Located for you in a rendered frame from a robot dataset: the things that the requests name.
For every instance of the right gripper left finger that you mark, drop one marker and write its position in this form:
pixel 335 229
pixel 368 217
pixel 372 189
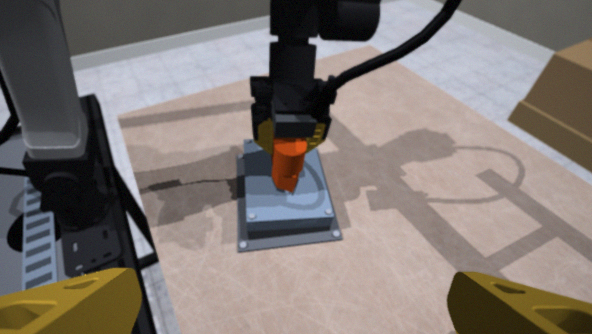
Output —
pixel 104 302

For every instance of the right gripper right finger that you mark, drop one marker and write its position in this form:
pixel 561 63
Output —
pixel 483 304

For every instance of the light blue flat plate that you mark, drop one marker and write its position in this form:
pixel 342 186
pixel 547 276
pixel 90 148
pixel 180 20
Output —
pixel 276 208

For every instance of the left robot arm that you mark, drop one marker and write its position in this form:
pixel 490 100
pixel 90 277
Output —
pixel 60 145

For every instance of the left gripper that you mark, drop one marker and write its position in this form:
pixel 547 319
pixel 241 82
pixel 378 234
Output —
pixel 286 62

